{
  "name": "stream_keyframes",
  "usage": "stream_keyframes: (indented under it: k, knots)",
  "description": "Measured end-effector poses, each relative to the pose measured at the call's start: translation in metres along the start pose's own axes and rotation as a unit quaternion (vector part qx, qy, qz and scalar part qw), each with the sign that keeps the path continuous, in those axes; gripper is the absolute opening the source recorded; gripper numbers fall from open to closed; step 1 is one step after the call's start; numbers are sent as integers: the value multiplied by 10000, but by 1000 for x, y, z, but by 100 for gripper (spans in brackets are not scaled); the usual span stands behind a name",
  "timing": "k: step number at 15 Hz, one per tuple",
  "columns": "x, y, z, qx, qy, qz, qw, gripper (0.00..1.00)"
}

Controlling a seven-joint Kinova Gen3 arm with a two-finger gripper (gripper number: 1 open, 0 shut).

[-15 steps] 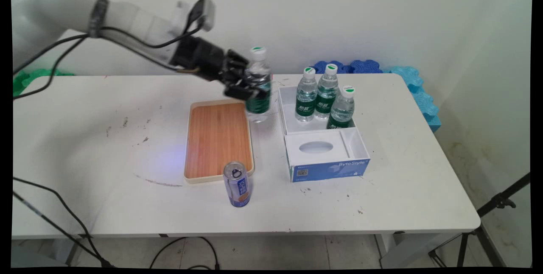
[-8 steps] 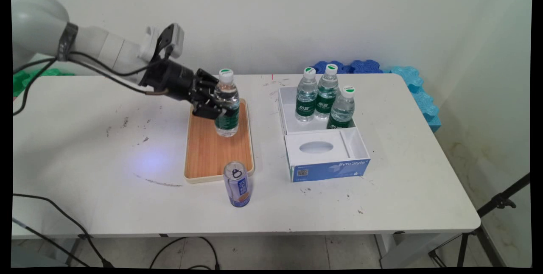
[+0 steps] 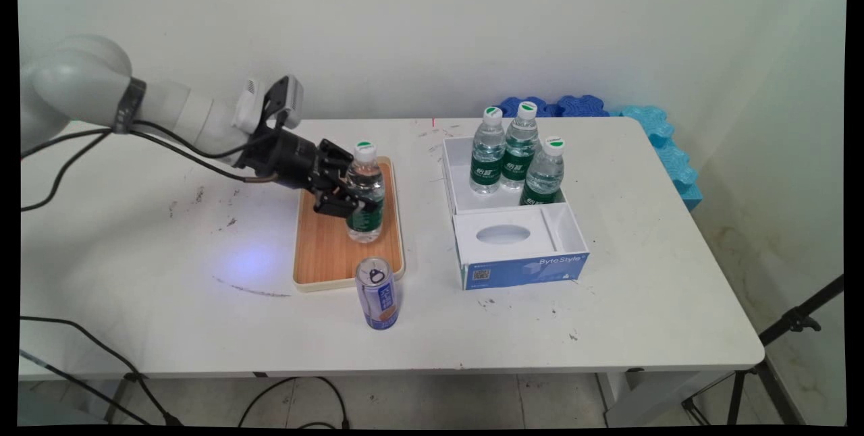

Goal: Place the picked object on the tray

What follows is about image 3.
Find black floor cable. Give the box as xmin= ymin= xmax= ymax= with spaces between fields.
xmin=19 ymin=348 xmax=153 ymax=425
xmin=20 ymin=316 xmax=183 ymax=427
xmin=236 ymin=376 xmax=351 ymax=429

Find grey table leg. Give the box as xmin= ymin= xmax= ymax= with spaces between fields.
xmin=103 ymin=378 xmax=132 ymax=425

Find green label water bottle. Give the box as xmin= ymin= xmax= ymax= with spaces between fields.
xmin=470 ymin=106 xmax=507 ymax=195
xmin=500 ymin=101 xmax=541 ymax=190
xmin=345 ymin=140 xmax=386 ymax=244
xmin=520 ymin=136 xmax=566 ymax=207

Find wooden tray with cream rim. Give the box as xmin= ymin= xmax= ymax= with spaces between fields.
xmin=292 ymin=156 xmax=406 ymax=292

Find white and blue cardboard box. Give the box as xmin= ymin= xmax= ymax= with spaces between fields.
xmin=442 ymin=135 xmax=591 ymax=291

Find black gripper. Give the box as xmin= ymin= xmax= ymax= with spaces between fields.
xmin=236 ymin=127 xmax=369 ymax=221

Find blue and silver drink can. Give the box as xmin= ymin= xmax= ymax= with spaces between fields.
xmin=356 ymin=256 xmax=400 ymax=331

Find light blue foam mat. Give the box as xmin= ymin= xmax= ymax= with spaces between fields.
xmin=611 ymin=105 xmax=703 ymax=212

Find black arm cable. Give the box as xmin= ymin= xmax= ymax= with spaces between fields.
xmin=20 ymin=120 xmax=279 ymax=213

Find white table leg frame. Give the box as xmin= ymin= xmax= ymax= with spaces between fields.
xmin=596 ymin=371 xmax=735 ymax=428

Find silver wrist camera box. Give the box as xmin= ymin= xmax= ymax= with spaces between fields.
xmin=233 ymin=75 xmax=305 ymax=134

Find black tripod stand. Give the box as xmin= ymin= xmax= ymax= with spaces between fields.
xmin=680 ymin=275 xmax=846 ymax=427

